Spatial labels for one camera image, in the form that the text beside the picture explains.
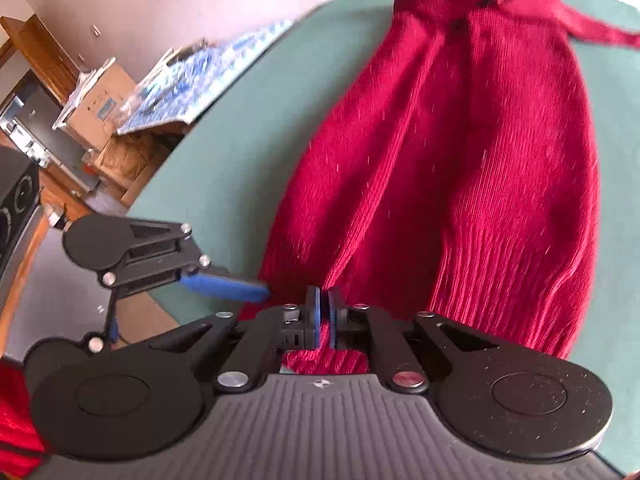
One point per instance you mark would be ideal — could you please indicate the red knit sweater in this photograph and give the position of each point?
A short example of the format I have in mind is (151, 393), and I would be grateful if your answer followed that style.
(475, 160)

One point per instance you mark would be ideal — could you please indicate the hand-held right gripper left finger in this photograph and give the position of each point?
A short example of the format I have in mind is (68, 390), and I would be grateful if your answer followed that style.
(315, 317)

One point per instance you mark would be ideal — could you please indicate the black speaker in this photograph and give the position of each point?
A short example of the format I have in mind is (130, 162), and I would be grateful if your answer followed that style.
(20, 200)

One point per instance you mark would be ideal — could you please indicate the blue floral patterned cloth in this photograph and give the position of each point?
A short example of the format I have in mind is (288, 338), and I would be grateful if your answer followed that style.
(210, 75)

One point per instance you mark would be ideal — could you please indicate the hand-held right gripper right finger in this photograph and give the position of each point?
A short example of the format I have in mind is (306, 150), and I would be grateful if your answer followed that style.
(333, 322)

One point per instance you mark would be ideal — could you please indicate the person's red top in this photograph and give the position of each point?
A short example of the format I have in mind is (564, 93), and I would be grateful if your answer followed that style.
(15, 420)

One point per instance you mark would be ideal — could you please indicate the large cardboard box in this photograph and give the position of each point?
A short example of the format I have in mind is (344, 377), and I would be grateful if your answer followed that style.
(100, 105)

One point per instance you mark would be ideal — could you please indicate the metal kitchen rack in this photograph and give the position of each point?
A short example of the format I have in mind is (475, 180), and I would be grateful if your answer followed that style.
(20, 130)

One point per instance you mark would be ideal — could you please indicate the wooden door frame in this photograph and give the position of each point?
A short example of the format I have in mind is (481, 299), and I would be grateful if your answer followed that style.
(40, 40)

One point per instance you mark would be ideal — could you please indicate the green table cover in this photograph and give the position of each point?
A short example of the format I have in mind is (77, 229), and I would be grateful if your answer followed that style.
(240, 135)

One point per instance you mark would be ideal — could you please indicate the white paper sheets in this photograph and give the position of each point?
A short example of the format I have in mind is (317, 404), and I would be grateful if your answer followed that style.
(85, 85)

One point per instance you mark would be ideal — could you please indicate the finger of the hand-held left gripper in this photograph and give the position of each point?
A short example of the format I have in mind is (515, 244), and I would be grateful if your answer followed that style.
(225, 287)

